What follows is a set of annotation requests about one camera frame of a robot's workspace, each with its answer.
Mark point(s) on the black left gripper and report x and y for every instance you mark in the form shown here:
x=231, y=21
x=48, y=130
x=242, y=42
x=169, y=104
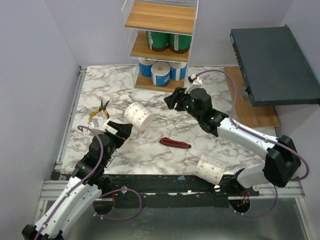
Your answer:
x=124, y=130

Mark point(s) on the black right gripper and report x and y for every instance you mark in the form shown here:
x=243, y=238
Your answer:
x=180, y=100

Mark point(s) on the pink dotted roll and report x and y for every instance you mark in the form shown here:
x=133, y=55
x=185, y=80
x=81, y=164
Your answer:
x=139, y=116
x=108, y=125
x=210, y=169

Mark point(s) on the blue paper roll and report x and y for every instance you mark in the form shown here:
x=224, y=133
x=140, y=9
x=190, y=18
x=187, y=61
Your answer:
x=178, y=70

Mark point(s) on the green roll front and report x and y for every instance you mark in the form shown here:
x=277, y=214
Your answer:
x=179, y=43

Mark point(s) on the green roll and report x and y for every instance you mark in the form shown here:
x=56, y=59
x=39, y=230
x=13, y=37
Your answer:
x=179, y=43
x=157, y=41

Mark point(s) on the green roll back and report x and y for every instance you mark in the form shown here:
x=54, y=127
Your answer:
x=157, y=41

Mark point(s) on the white wire wooden shelf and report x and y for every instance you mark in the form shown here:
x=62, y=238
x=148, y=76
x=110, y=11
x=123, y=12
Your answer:
x=168, y=16

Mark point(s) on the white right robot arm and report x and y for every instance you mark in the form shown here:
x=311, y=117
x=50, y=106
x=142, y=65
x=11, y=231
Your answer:
x=279, y=154

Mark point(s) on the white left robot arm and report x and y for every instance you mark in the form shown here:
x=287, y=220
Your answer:
x=86, y=184

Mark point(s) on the red black utility knife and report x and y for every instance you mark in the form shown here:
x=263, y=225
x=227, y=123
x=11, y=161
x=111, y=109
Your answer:
x=174, y=143

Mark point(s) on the pink dotted roll front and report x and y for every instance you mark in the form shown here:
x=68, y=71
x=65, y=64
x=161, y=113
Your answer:
x=210, y=169

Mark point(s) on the wooden board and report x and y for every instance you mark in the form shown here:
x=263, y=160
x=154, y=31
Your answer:
x=245, y=110

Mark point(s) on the dark green metal box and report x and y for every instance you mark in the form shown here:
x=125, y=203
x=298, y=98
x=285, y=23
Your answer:
x=274, y=67

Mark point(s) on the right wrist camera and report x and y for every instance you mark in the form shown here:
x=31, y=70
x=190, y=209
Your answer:
x=194, y=83

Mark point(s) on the yellow handled pliers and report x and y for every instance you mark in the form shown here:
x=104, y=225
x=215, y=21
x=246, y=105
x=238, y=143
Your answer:
x=102, y=108

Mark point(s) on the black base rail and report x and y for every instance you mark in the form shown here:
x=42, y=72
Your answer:
x=171, y=191

